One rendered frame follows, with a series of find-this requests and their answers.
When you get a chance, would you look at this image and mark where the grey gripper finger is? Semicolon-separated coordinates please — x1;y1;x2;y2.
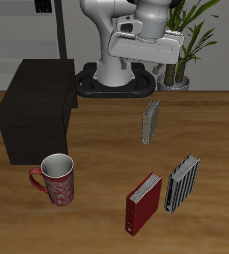
153;63;165;75
119;57;128;70

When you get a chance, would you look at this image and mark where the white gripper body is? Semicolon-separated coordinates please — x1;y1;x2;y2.
106;29;185;65

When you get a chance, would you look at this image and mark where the pale yellow-grey book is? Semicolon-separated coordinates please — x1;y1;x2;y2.
141;99;161;146

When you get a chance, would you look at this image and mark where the black and white striped book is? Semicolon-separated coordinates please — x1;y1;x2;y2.
163;153;201;215

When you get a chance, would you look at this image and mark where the red book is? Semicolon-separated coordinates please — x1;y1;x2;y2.
124;171;163;237

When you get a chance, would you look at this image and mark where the green pot plant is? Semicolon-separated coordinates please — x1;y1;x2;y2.
156;0;222;92

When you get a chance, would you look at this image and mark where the dark brown desk caddy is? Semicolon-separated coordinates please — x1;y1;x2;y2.
0;58;79;166

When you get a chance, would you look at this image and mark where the red patterned mug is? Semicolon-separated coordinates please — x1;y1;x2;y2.
28;152;75;207

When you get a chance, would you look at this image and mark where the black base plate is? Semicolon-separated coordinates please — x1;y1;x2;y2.
75;61;157;99

